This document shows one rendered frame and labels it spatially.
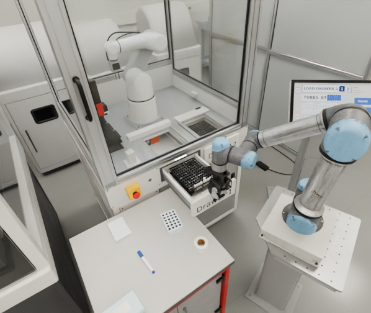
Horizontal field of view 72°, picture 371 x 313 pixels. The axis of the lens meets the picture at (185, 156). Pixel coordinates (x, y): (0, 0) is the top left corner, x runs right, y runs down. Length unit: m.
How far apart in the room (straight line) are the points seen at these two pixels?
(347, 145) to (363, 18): 1.72
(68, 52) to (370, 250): 2.42
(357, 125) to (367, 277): 1.67
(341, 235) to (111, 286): 1.12
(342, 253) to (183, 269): 0.74
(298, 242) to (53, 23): 1.30
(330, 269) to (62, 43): 1.42
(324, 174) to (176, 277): 0.75
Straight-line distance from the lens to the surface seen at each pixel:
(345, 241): 1.51
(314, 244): 1.34
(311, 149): 2.10
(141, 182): 1.46
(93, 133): 1.19
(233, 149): 1.07
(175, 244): 1.33
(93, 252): 1.41
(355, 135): 0.87
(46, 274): 1.28
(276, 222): 1.36
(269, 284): 1.84
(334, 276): 1.38
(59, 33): 1.04
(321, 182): 1.01
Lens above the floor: 1.89
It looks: 39 degrees down
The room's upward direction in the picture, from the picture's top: 4 degrees counter-clockwise
